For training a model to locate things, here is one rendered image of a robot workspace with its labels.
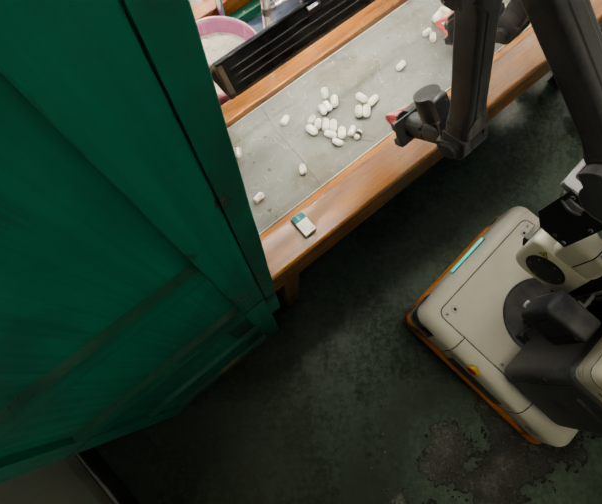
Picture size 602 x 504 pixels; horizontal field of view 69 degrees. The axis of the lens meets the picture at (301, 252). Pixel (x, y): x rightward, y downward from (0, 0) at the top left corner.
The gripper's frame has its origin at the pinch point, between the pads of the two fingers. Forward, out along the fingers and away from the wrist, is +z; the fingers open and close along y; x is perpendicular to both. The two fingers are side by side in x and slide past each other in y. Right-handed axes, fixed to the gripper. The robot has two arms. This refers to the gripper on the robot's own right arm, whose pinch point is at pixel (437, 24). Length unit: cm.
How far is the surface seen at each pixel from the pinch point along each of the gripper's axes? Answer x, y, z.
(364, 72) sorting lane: 0.1, 26.4, 3.2
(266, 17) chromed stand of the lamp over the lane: -27, 47, 4
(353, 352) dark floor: 96, 73, 1
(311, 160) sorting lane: 7, 56, -6
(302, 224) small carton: 12, 71, -19
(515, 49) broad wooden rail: 12.5, -10.6, -16.6
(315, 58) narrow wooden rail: -8.7, 35.6, 10.5
